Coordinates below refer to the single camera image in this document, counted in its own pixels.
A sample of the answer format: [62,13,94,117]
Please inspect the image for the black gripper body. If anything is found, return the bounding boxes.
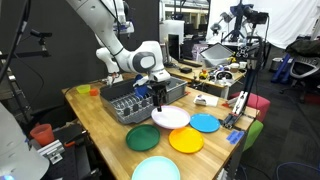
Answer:
[150,79,171,98]

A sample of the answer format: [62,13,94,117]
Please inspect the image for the white plate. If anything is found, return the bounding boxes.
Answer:
[150,105,191,130]

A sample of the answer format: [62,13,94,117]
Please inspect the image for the dark blue plate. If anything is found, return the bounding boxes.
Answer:
[133,73,150,100]

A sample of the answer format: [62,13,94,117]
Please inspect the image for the gray dish rack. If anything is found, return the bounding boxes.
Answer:
[99,78,161,126]

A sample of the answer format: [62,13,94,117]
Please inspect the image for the green plate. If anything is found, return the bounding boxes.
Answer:
[125,123,162,152]

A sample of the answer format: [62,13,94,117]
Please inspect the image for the yellow plate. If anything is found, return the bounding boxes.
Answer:
[168,126,205,155]

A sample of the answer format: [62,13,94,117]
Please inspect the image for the light cyan plate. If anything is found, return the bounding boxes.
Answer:
[131,155,181,180]

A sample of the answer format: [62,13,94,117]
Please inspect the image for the gray plastic bin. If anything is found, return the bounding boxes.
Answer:
[146,75,188,107]

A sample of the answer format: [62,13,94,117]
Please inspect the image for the wooden back desk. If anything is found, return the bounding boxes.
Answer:
[164,60,247,100]

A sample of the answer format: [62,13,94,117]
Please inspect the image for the black power brick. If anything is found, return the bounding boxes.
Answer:
[179,66,193,75]

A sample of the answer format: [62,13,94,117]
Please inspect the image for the black monitor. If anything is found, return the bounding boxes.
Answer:
[167,33,183,66]

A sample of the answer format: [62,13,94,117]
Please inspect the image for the small white box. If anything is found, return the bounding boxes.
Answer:
[193,94,219,108]

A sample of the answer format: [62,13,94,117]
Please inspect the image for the yellow rubber duck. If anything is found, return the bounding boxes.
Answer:
[198,69,209,80]

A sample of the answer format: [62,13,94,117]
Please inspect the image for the gray tote box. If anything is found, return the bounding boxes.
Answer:
[199,42,235,68]

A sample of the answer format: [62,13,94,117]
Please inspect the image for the yellow-green bowl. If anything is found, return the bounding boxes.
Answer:
[75,84,92,95]

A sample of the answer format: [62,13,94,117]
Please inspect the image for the white cup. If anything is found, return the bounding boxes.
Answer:
[229,62,241,74]

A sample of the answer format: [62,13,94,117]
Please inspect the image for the blue tape strips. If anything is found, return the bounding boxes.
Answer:
[226,130,245,145]

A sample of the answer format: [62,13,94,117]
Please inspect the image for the orange black clamp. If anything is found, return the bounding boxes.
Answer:
[63,130,90,149]

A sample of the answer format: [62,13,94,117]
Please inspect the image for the green stool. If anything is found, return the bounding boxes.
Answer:
[243,119,264,153]

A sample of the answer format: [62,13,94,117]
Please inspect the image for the red plastic cup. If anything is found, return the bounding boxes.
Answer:
[29,123,56,147]

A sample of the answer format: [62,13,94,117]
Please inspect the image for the black boom stand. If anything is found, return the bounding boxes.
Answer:
[0,49,52,124]

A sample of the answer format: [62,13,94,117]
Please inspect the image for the black office chair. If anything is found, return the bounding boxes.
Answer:
[279,38,320,104]

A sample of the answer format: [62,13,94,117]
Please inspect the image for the white rounded device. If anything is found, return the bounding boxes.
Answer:
[0,101,50,180]

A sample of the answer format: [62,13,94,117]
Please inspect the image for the black camera stand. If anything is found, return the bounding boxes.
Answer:
[222,33,265,130]

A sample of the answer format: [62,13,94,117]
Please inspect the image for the aluminium extrusion bracket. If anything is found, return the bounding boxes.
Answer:
[37,139,65,165]

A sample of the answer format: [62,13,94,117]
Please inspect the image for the black camera on stand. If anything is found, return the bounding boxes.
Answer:
[242,6,270,26]

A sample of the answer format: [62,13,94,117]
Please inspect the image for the black camera on boom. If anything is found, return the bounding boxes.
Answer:
[29,29,53,46]

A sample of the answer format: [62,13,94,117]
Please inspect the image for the blue floor cable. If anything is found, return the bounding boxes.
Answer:
[275,161,320,180]

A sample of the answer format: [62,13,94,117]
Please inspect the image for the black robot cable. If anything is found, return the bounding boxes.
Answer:
[0,0,32,84]

